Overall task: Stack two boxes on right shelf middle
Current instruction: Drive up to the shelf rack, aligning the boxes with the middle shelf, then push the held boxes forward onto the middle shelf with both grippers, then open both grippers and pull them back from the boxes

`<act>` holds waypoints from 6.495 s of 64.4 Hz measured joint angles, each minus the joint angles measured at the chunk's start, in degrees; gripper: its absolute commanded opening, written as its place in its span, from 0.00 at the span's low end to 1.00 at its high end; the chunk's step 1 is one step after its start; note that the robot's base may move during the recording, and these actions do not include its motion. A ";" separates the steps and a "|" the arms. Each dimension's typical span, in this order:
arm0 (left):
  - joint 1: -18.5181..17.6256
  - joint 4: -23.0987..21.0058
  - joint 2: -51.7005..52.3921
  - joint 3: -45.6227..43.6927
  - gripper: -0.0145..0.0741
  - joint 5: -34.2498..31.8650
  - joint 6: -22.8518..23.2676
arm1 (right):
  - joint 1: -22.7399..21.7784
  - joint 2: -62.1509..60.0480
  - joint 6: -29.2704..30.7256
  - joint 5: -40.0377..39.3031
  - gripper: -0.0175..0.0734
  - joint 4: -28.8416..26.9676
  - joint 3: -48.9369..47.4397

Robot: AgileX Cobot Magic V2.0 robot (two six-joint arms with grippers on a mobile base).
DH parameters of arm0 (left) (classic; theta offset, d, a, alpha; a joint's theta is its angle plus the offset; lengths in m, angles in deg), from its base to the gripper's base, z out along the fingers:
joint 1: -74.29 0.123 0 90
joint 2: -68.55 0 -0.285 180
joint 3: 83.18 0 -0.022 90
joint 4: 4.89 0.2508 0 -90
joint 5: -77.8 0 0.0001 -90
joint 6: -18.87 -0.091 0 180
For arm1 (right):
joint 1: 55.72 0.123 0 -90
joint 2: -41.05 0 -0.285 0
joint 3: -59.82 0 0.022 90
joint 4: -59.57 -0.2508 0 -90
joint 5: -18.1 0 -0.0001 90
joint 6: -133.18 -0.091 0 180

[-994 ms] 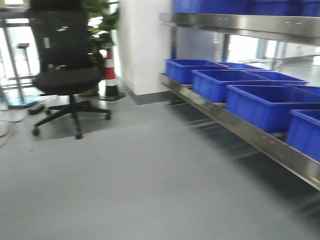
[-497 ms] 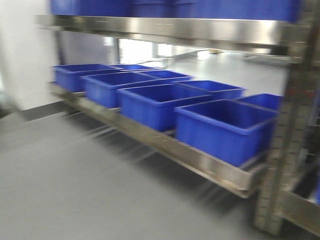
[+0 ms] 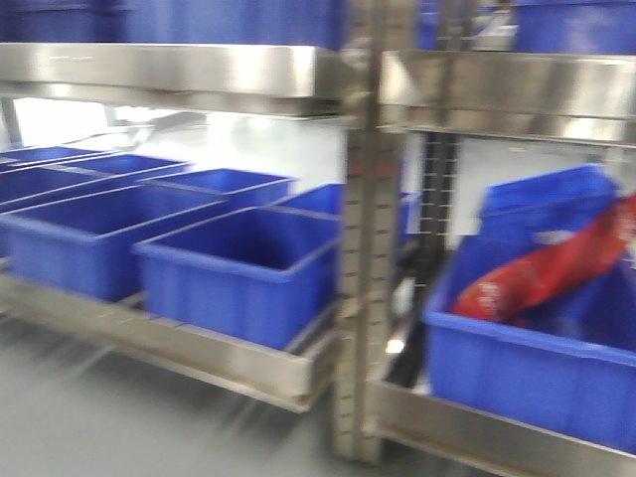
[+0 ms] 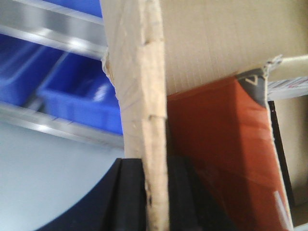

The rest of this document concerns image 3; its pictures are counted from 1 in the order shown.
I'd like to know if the blue bin back left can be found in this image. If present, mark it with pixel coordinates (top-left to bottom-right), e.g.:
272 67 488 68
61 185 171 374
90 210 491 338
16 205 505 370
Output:
53 154 193 184

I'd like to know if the left stainless steel shelf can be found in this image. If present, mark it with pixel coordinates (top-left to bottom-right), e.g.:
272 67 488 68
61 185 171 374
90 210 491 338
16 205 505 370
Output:
1 40 387 463

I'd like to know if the right stainless steel shelf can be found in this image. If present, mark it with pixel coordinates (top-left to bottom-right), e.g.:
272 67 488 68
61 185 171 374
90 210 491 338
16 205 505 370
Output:
364 51 635 476

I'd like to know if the blue bin behind post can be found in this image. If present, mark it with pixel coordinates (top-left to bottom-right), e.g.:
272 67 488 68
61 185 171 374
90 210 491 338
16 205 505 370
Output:
272 183 421 246

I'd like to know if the blue bin back middle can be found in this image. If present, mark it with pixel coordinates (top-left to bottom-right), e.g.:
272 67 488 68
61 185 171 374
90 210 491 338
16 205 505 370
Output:
140 169 297 211

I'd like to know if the stainless steel shelf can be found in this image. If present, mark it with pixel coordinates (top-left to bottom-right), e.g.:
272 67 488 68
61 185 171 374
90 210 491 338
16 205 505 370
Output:
364 51 635 476
1 40 387 463

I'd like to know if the blue bin front right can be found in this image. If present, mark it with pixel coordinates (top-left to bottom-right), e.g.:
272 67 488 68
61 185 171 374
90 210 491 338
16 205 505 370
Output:
133 208 341 350

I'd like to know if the blue bin upper left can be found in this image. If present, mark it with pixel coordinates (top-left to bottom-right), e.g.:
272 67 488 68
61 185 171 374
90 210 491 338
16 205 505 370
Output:
1 1 347 51

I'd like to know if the red snack bag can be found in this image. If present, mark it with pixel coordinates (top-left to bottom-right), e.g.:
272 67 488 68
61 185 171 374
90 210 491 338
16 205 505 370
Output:
450 194 635 323

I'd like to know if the tilted blue bin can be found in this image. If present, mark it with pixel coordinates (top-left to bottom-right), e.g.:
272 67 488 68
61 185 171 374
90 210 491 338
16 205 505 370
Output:
479 164 618 241

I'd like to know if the blue bin front left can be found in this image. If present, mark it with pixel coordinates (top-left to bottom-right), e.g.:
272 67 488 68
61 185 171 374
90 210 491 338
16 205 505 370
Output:
1 185 229 302

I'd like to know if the blue bin with red bag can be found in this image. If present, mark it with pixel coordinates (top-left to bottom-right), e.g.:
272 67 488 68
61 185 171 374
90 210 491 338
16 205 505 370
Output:
421 236 635 452

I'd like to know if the blue bin upper right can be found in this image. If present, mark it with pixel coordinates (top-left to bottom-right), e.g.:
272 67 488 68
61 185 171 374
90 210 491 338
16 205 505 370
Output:
512 1 635 55

